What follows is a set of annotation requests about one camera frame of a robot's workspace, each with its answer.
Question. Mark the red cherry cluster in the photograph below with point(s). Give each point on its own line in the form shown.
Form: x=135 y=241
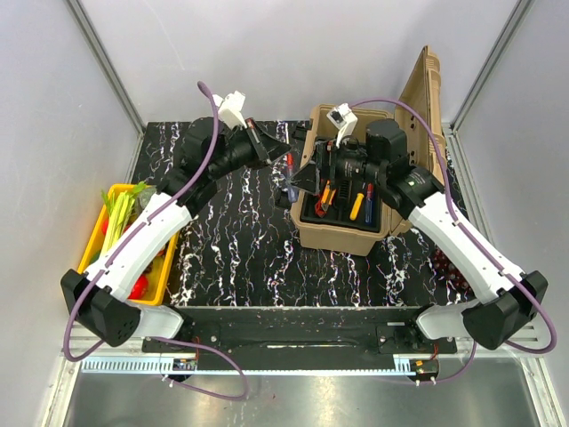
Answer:
x=157 y=261

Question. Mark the small blue red screwdriver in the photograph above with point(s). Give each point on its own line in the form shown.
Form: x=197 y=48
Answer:
x=292 y=191

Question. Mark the dark purple grape bunch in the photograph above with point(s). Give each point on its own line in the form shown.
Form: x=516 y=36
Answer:
x=446 y=268

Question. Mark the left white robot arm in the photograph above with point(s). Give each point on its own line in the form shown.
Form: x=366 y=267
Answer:
x=98 y=298

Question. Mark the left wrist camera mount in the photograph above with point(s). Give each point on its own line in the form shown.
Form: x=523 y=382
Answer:
x=230 y=109

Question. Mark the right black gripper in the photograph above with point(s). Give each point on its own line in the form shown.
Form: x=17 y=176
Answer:
x=327 y=157

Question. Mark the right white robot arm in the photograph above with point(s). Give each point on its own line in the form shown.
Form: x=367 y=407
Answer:
x=506 y=298

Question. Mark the yellow plastic bin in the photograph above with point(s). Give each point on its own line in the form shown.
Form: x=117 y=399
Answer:
x=158 y=279

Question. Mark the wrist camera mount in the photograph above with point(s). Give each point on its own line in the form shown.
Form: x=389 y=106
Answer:
x=344 y=119
x=230 y=109

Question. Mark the black tool box tray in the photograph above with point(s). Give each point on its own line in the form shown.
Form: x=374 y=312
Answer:
x=338 y=214

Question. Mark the yellow handled screwdriver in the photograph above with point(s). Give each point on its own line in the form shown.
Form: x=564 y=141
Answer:
x=354 y=212

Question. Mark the green white leek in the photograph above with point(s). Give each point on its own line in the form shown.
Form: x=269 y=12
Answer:
x=119 y=204

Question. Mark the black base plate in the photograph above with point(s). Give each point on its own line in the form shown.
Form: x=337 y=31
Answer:
x=355 y=340

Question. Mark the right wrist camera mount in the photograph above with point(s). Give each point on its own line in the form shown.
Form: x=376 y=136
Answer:
x=344 y=119

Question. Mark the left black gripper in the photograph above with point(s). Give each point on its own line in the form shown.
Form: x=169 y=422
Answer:
x=264 y=147

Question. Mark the red apple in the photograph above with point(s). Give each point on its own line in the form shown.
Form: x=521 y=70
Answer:
x=140 y=288

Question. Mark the green melon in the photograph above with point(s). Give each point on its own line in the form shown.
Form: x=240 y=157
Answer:
x=144 y=196

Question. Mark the yellow utility knife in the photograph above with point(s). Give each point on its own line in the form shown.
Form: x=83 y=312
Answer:
x=328 y=194

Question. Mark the black marble pattern mat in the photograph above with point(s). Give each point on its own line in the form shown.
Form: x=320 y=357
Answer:
x=244 y=251

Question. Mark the tan plastic tool box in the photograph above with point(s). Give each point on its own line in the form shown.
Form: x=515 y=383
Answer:
x=421 y=93

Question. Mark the red handled pliers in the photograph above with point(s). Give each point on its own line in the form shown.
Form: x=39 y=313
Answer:
x=322 y=208

